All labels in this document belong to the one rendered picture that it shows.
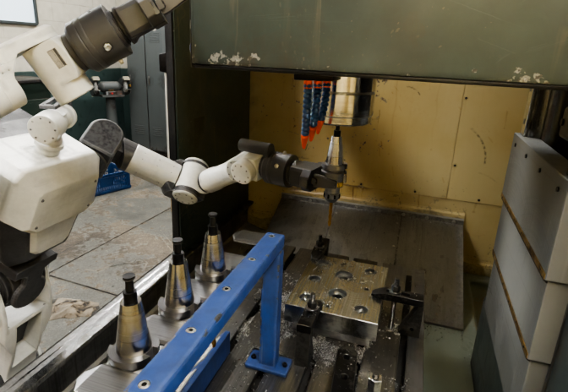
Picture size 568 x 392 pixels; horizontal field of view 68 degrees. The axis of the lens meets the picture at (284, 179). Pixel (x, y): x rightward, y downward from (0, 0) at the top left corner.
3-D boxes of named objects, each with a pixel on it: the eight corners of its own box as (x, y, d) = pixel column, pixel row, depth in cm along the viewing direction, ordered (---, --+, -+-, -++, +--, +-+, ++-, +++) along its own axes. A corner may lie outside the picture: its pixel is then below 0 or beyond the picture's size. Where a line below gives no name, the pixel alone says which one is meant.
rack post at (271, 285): (244, 367, 97) (246, 249, 88) (253, 351, 101) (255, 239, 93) (286, 378, 94) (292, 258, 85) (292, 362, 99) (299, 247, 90)
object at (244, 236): (228, 241, 89) (228, 237, 88) (238, 231, 93) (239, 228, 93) (259, 247, 87) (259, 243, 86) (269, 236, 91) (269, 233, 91)
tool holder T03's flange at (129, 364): (139, 385, 51) (139, 368, 51) (98, 372, 53) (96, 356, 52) (168, 352, 57) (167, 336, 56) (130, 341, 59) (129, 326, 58)
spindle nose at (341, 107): (357, 129, 90) (362, 71, 86) (292, 120, 97) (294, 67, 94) (381, 121, 103) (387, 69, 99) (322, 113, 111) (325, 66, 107)
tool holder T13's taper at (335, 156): (339, 166, 100) (341, 138, 98) (322, 163, 103) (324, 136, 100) (346, 162, 104) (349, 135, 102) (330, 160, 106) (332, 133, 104)
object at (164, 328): (126, 337, 59) (126, 332, 58) (149, 315, 63) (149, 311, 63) (170, 349, 57) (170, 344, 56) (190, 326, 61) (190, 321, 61)
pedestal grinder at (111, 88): (101, 163, 574) (94, 77, 540) (94, 157, 601) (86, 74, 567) (136, 159, 602) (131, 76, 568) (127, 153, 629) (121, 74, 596)
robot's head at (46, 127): (22, 145, 94) (30, 111, 91) (44, 130, 103) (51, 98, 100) (52, 156, 96) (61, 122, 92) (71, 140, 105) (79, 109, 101)
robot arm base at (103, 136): (89, 188, 124) (59, 161, 123) (120, 166, 133) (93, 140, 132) (102, 163, 113) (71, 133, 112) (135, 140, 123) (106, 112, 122)
